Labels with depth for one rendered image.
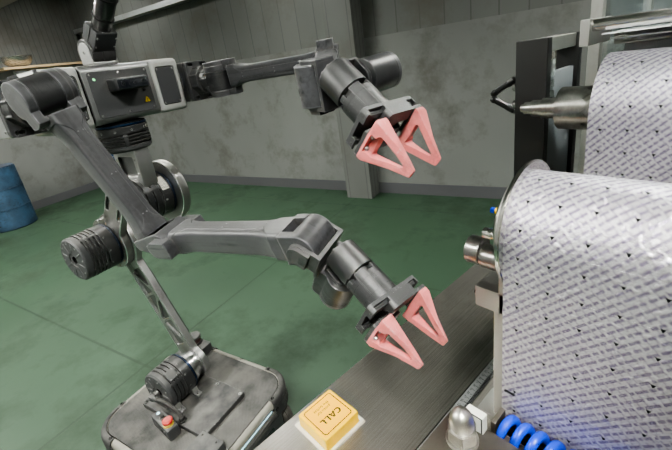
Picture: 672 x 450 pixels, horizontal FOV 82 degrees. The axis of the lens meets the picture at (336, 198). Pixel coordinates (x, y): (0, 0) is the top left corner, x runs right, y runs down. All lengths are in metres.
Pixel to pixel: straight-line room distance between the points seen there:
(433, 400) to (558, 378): 0.30
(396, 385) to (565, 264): 0.44
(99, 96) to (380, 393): 0.98
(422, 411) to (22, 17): 7.16
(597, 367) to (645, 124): 0.30
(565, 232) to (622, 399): 0.16
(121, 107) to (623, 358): 1.17
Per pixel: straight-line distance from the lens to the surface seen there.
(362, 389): 0.77
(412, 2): 3.89
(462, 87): 3.77
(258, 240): 0.67
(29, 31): 7.37
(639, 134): 0.61
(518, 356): 0.50
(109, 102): 1.21
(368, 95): 0.55
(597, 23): 0.67
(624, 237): 0.40
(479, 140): 3.82
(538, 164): 0.48
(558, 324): 0.45
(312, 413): 0.72
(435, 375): 0.78
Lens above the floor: 1.46
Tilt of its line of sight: 20 degrees down
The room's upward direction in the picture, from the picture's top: 8 degrees counter-clockwise
